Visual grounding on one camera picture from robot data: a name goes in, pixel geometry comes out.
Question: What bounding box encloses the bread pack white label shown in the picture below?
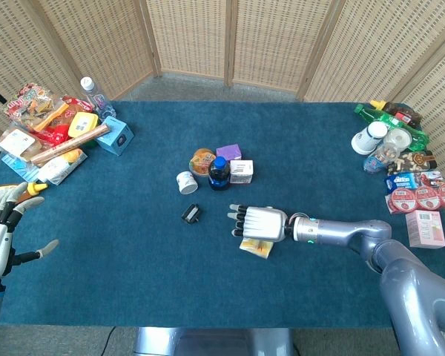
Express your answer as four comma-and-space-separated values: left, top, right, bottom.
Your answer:
0, 126, 44, 162

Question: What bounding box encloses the blue cloth table cover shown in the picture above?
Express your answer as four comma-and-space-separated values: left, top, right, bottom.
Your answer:
0, 100, 445, 329

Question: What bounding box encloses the black white clip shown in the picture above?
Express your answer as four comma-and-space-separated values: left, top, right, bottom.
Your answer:
181, 202, 202, 225

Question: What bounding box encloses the light blue striped pack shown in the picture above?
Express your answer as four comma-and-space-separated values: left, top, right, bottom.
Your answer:
0, 153, 41, 182

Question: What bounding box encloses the long brown snack pack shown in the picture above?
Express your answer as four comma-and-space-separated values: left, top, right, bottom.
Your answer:
30, 123, 111, 167

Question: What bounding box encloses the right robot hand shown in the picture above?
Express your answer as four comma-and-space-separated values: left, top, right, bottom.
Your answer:
228, 203, 289, 243

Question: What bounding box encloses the white paper cup stack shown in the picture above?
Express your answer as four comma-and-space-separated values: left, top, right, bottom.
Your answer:
351, 121, 389, 156

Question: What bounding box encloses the colourful candy bag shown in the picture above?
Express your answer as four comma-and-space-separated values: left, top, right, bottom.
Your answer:
3, 82, 56, 131

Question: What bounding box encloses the brown chocolate snack box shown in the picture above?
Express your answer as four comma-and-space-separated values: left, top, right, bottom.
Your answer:
386, 150, 438, 176

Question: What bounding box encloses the white red carton box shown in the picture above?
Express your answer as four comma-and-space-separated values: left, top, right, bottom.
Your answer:
228, 159, 254, 185

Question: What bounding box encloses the cola bottle blue cap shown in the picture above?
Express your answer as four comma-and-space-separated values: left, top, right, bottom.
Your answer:
207, 156, 231, 191

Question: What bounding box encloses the orange jelly cup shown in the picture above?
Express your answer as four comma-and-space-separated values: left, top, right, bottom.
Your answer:
188, 148, 217, 177

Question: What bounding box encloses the woven bamboo folding screen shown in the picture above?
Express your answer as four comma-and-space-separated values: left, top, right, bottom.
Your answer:
0, 0, 445, 194

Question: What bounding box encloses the pink carton box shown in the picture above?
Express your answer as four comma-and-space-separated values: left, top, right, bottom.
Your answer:
405, 209, 445, 248

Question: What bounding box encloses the yellow snack packet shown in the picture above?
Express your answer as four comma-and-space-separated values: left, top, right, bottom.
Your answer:
239, 237, 275, 260

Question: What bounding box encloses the white plastic jar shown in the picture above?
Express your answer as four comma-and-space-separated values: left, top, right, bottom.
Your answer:
176, 171, 200, 195

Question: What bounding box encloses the dark bottle yellow cap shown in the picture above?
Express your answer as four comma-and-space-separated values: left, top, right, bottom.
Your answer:
369, 99, 423, 129

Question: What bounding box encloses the light blue speaker box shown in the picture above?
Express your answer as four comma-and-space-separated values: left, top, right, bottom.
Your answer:
95, 115, 135, 156

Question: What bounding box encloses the yellow lidded box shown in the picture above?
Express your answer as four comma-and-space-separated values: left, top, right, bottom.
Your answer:
67, 111, 99, 139

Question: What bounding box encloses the blue cookie pack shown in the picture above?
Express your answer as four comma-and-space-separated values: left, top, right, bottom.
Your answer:
384, 170, 445, 194

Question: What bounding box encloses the green plastic bottle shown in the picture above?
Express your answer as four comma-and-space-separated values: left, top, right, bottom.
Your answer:
355, 103, 430, 152

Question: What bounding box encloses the clear nut jar blue label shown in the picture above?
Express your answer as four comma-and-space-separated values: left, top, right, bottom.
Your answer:
363, 142, 401, 174

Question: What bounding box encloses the clear tape roll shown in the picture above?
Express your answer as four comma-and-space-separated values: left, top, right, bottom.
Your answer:
384, 128, 413, 151

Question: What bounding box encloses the red plastic snack package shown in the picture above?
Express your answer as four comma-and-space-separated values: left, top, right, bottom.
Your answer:
33, 124, 73, 148

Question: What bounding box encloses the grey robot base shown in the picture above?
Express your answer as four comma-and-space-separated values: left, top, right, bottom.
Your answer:
133, 327, 296, 356

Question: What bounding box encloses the red snack pack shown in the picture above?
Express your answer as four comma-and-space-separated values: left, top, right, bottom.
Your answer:
61, 95, 96, 116

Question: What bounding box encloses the clear water bottle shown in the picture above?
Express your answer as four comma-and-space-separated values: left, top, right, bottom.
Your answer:
80, 76, 116, 119

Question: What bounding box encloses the purple box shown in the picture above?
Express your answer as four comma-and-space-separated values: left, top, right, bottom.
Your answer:
215, 143, 245, 161

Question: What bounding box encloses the black cable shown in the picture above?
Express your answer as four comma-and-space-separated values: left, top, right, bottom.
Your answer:
100, 326, 116, 356

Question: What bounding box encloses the yellow mustard bottle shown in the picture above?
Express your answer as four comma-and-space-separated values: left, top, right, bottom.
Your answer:
0, 181, 48, 207

